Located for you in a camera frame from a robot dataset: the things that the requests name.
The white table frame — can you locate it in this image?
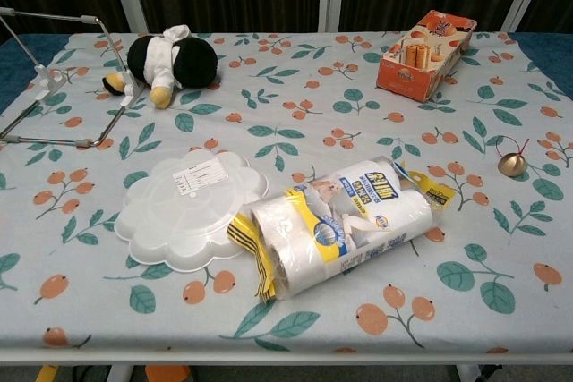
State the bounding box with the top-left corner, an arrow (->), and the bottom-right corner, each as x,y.
0,345 -> 573,382

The metal wire stand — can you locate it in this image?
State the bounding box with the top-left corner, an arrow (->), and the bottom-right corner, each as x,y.
0,6 -> 147,149

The small gold bell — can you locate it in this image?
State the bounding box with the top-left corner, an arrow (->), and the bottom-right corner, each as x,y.
494,134 -> 530,177

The white flower-shaped plastic plate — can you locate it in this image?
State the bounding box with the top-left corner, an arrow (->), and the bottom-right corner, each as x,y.
114,150 -> 270,274

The orange snack box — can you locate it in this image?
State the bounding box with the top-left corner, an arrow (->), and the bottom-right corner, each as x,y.
375,9 -> 477,104

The floral fruit print tablecloth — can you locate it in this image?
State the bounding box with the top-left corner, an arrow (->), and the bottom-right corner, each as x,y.
0,31 -> 573,354

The black white plush penguin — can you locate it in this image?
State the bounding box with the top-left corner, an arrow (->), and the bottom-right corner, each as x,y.
101,26 -> 219,110

